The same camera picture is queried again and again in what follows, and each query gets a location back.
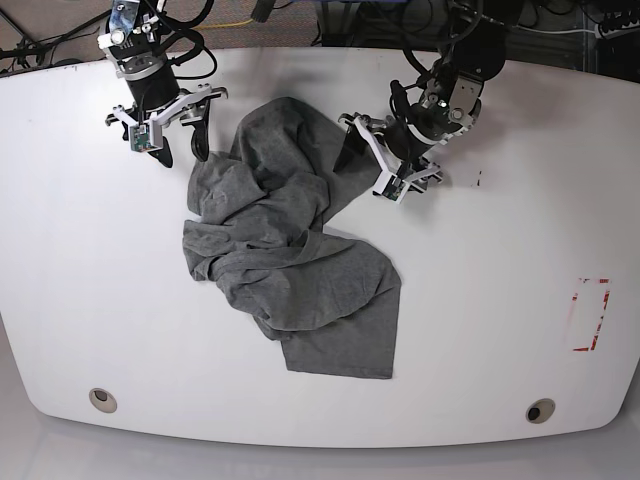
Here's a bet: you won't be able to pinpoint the right table cable grommet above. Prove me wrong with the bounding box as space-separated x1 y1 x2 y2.
525 398 556 424

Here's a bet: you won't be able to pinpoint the grey T-shirt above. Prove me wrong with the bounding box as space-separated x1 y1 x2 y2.
182 97 402 380

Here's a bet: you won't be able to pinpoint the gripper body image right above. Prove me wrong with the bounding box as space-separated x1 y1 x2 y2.
384 102 458 161

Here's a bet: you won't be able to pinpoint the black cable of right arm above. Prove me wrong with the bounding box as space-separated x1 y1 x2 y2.
159 0 219 81

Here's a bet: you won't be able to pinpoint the left table cable grommet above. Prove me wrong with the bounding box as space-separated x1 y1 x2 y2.
89 388 117 414

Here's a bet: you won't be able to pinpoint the red tape rectangle marking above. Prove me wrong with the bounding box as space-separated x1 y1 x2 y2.
567 278 611 352

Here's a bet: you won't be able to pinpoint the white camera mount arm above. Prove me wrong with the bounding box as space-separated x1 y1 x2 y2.
105 83 228 153
338 113 441 203

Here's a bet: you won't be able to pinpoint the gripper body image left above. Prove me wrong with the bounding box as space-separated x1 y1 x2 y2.
123 62 180 118

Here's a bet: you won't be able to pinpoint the yellow cable on floor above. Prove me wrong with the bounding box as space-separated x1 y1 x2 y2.
199 14 255 32

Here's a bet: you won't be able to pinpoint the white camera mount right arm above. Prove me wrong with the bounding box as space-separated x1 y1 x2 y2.
105 83 228 153

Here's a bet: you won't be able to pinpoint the table cable grommet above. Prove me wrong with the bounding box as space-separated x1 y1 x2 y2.
89 388 117 414
525 398 556 424

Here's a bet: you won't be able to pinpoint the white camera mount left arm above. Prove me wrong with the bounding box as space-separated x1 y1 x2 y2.
338 113 441 203

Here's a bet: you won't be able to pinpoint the white power strip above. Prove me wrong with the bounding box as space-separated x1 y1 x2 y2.
595 9 639 40

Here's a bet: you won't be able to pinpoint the black tripod stand legs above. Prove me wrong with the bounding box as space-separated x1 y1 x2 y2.
1 0 111 65

